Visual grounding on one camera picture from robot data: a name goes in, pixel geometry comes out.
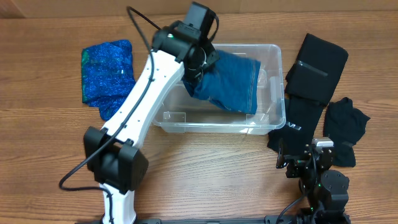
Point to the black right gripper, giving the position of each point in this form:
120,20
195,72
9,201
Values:
296,158

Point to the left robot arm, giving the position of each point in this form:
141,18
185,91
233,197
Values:
113,152

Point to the large folded black garment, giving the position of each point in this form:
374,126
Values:
317,70

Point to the long black garment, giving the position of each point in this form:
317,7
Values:
302,118

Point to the clear plastic storage bin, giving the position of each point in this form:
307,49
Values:
180,113

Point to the blue denim jeans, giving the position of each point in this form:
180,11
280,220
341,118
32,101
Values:
230,85

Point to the blue sequin fabric bundle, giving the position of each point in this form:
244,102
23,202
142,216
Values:
107,76

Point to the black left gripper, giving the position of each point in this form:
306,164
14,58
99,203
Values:
212,55

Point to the small black garment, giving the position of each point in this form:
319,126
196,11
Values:
345,126

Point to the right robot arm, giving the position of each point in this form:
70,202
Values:
324,191

